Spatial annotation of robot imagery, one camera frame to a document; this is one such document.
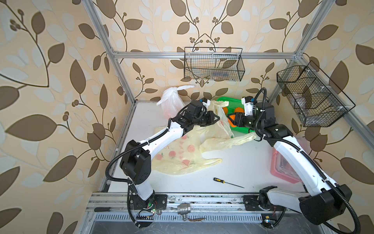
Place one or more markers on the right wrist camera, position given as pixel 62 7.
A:
pixel 248 105

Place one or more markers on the yellow plastic bag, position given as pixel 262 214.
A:
pixel 182 156
pixel 219 136

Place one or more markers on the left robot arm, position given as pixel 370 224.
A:
pixel 133 166

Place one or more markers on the white plastic bag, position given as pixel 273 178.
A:
pixel 170 102

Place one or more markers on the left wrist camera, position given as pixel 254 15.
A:
pixel 206 102

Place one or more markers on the back wire basket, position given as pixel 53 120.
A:
pixel 219 64

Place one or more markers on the wire basket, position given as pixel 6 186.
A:
pixel 219 64
pixel 317 100

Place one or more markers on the green plastic basket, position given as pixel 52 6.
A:
pixel 233 104

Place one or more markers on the yellow black screwdriver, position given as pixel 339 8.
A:
pixel 225 182

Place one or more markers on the black handled tool on rail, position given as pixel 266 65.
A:
pixel 107 209

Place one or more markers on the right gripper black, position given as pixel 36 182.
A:
pixel 239 117

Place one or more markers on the right wire basket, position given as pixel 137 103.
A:
pixel 317 100

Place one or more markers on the pink plastic box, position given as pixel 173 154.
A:
pixel 285 163

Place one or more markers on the metal cylinder fitting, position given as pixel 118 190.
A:
pixel 184 209

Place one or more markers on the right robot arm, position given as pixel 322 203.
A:
pixel 323 198

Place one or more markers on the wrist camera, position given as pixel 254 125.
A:
pixel 248 105
pixel 206 102

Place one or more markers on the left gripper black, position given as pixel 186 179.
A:
pixel 210 120

